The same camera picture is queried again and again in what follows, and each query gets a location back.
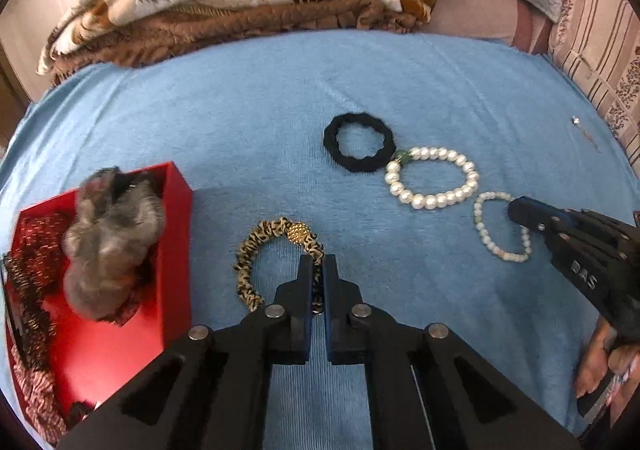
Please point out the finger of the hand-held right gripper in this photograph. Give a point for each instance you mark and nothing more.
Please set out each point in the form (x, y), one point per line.
(547, 232)
(530, 207)

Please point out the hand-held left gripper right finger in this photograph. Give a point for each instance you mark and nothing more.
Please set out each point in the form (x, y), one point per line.
(332, 290)

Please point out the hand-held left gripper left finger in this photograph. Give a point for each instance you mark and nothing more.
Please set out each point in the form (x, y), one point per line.
(302, 290)

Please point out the leopard print scrunchie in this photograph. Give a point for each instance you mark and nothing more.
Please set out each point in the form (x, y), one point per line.
(245, 275)

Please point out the grey striped mesh scrunchie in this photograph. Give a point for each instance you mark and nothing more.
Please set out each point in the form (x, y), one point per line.
(110, 250)

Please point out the red box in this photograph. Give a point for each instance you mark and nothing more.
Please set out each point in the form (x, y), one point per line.
(110, 355)

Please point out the red dotted scrunchie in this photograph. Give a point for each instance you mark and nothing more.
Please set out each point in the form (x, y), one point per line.
(42, 232)

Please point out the person's right hand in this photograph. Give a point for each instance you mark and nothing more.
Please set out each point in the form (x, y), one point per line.
(595, 370)

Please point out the small silver pin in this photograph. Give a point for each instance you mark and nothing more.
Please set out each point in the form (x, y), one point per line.
(576, 120)

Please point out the light blue terry blanket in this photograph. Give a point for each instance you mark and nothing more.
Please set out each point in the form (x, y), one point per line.
(250, 130)

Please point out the striped floral pillow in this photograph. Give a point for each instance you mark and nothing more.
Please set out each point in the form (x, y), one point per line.
(600, 40)

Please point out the pink bedsheet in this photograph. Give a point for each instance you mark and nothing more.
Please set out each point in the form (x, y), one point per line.
(480, 15)

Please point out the black dotted mesh scrunchie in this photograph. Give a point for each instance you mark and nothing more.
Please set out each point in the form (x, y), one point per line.
(27, 315)

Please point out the red checked scrunchie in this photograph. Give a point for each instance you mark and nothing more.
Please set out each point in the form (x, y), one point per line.
(35, 400)

